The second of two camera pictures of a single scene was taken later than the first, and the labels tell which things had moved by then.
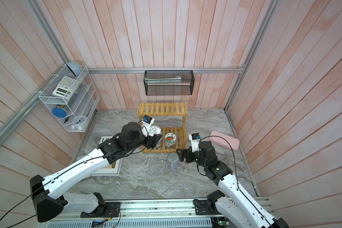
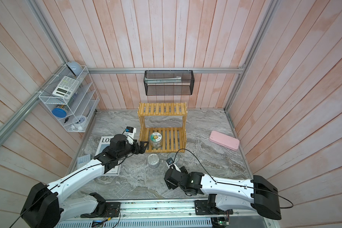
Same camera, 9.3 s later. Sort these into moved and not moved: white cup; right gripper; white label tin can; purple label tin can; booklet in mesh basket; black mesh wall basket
Moved: white label tin can; right gripper
Not moved: purple label tin can; black mesh wall basket; white cup; booklet in mesh basket
